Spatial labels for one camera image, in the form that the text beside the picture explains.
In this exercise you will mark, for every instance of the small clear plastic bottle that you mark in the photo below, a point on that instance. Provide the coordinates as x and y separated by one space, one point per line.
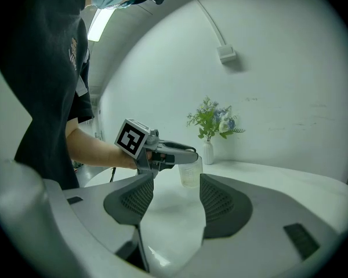
190 174

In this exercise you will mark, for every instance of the white table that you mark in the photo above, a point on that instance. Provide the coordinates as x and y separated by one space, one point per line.
174 201

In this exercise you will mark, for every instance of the person's left hand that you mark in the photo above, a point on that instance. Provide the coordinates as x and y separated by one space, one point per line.
148 155

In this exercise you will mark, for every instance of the person's left forearm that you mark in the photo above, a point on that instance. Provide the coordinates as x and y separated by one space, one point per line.
95 150

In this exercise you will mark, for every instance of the white ribbed vase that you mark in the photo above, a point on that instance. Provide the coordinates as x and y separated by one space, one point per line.
208 153

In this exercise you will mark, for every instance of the person's black t-shirt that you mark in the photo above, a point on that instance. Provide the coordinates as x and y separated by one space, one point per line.
43 82

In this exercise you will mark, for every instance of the green and blue flower bouquet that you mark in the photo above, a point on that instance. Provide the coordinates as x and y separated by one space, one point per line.
211 120

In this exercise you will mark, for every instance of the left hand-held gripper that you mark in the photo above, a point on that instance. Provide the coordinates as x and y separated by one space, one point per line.
130 138

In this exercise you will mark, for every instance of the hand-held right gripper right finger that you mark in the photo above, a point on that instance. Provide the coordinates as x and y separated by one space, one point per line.
223 210

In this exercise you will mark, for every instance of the white wall conduit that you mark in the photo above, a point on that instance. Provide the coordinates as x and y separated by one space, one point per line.
213 22

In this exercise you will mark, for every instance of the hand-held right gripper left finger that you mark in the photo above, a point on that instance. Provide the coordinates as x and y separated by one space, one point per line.
127 204

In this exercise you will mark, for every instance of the white wall junction box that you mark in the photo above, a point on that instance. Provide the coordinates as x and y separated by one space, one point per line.
226 54

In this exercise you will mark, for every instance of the ceiling light panel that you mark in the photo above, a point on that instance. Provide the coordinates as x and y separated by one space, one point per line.
100 25

